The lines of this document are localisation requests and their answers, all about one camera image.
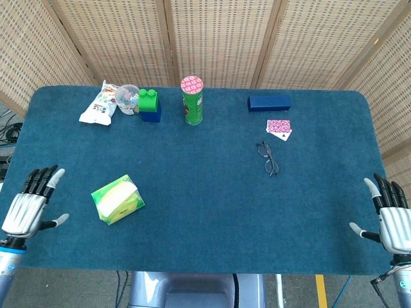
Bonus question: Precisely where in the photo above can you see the green tissue pack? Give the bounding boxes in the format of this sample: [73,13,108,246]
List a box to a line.
[91,174,146,226]

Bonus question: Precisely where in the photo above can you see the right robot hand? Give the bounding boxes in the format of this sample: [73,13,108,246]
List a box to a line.
[349,173,411,254]

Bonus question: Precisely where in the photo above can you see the long dark blue box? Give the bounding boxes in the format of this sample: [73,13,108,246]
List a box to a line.
[247,94,292,113]

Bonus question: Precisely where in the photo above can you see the blue felt table mat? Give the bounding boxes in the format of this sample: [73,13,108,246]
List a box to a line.
[0,85,394,276]

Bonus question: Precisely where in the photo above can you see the woven folding screen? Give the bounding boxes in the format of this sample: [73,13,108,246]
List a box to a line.
[0,0,411,206]

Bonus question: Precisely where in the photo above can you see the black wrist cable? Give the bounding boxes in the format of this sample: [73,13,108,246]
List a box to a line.
[370,268,399,308]

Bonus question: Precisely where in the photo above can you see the black frame eyeglasses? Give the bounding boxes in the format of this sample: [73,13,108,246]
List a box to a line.
[256,141,279,177]

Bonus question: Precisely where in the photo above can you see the black cable bundle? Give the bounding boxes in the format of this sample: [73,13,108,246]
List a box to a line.
[0,108,24,148]

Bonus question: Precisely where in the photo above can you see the pink patterned playing card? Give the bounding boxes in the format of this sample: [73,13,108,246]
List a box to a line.
[266,119,292,134]

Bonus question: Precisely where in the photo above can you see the white ace playing card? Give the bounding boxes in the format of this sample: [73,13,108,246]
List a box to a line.
[271,129,293,142]

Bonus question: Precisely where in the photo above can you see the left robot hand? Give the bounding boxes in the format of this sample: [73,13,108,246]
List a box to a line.
[1,164,70,239]

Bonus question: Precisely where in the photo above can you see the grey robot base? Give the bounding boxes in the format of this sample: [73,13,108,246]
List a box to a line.
[127,271,267,308]

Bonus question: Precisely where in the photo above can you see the green chips can pink lid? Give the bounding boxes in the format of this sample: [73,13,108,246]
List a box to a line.
[180,76,205,126]

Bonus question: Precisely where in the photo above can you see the clear plastic cup with clips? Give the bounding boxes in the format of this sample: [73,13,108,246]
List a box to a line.
[114,84,141,116]

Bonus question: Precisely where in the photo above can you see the white snack bag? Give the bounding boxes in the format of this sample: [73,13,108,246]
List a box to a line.
[78,80,120,126]

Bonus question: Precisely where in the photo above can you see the small blue cube box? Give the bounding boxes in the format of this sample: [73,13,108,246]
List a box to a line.
[141,103,162,123]

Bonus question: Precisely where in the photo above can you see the green toy building block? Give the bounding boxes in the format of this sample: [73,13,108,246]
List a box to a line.
[137,89,160,114]

